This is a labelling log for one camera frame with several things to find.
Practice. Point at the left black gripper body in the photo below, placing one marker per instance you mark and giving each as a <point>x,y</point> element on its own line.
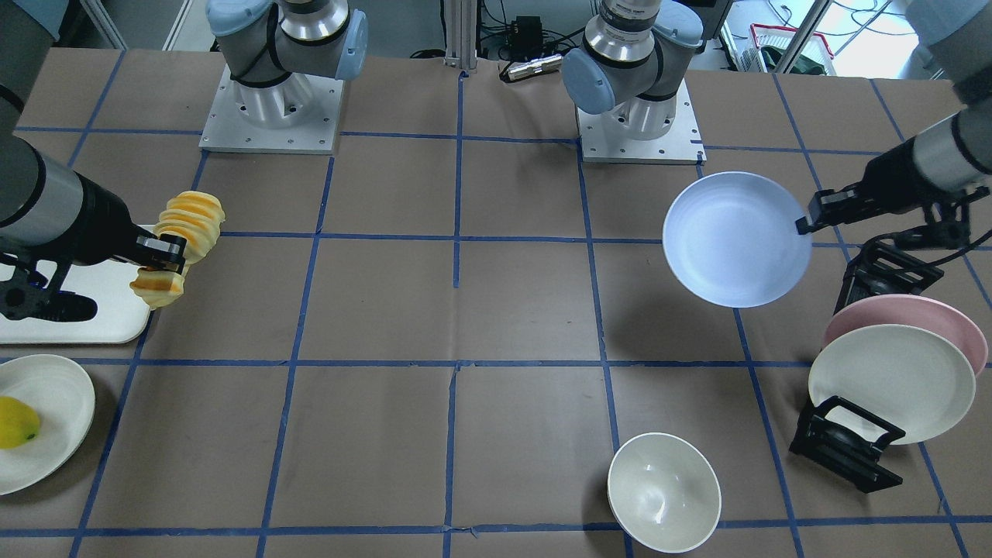
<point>886,185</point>

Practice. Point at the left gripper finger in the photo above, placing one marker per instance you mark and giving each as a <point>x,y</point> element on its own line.
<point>804,227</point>

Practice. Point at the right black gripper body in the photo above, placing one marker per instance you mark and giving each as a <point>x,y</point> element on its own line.
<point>103,229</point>

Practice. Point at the blue plate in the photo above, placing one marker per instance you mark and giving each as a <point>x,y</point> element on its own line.
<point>731,239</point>

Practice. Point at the striped bread loaf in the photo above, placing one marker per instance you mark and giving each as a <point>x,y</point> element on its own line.
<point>194,216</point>

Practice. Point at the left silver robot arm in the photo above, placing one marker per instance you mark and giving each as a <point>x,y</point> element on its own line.
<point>640,50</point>

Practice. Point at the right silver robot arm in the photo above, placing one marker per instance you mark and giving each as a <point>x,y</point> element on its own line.
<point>50,212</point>

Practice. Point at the pink plate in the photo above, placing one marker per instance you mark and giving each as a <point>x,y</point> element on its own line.
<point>913,310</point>

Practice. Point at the white plate with lemon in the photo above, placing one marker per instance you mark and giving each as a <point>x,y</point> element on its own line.
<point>63,395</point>

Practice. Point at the cream plate in rack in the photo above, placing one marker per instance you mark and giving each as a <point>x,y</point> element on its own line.
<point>912,378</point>

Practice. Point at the black dish rack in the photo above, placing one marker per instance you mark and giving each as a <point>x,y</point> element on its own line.
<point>880,268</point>

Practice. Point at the white rectangular tray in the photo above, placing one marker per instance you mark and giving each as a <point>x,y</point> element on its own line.
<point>120,314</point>

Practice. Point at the yellow lemon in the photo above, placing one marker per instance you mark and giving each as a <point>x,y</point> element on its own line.
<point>20,423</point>

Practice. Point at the cream bowl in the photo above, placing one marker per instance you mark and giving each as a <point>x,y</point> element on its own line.
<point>664,493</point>

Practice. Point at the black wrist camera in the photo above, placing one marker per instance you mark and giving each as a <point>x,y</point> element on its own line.
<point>28,294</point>

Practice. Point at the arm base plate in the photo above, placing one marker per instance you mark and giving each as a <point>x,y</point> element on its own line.
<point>299,116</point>
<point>643,132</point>

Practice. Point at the aluminium frame post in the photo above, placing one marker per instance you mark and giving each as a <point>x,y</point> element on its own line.
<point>460,20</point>

